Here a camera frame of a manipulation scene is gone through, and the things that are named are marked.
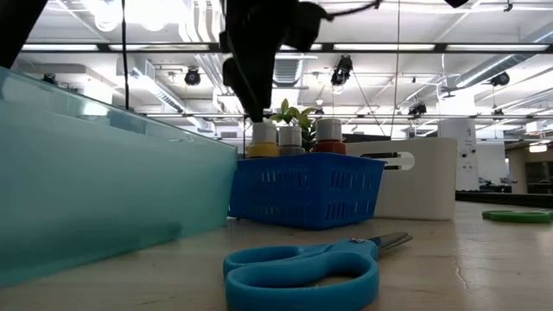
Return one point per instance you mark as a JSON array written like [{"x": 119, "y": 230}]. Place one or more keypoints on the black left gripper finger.
[{"x": 255, "y": 86}]

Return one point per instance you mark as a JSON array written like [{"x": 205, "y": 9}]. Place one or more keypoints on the grey paint bottle white cap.
[{"x": 290, "y": 136}]

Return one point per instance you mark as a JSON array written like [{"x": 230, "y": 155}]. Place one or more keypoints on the yellow paint bottle white cap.
[{"x": 262, "y": 149}]

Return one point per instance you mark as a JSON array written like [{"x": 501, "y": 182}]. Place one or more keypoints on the red paint bottle white cap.
[{"x": 329, "y": 131}]

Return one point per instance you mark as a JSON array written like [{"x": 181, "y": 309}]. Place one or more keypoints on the green roll of tape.
[{"x": 518, "y": 217}]

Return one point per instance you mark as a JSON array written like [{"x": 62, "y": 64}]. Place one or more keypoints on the black overhead beam with lights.
[{"x": 440, "y": 47}]

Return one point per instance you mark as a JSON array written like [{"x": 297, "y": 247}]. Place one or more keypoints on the green plant in white pot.
[{"x": 298, "y": 118}]

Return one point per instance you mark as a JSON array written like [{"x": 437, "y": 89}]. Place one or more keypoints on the black ceiling spotlight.
[
  {"x": 500, "y": 79},
  {"x": 417, "y": 109},
  {"x": 192, "y": 77},
  {"x": 48, "y": 78},
  {"x": 341, "y": 71}
]

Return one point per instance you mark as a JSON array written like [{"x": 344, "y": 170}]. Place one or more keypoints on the blue slotted plastic basket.
[{"x": 302, "y": 194}]

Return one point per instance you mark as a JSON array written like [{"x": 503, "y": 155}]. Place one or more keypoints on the distant black overhead beam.
[{"x": 389, "y": 116}]

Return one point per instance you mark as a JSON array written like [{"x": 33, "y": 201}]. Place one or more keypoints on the white building column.
[{"x": 458, "y": 155}]

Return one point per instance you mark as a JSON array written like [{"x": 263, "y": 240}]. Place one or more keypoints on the teal translucent plastic bin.
[{"x": 108, "y": 181}]

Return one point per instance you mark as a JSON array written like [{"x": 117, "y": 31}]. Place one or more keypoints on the silver round air duct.
[{"x": 288, "y": 71}]

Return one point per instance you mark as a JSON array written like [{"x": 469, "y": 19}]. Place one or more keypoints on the slanted silver air duct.
[{"x": 497, "y": 69}]

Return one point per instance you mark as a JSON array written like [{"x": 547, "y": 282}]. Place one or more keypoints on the black table edge rail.
[{"x": 510, "y": 199}]

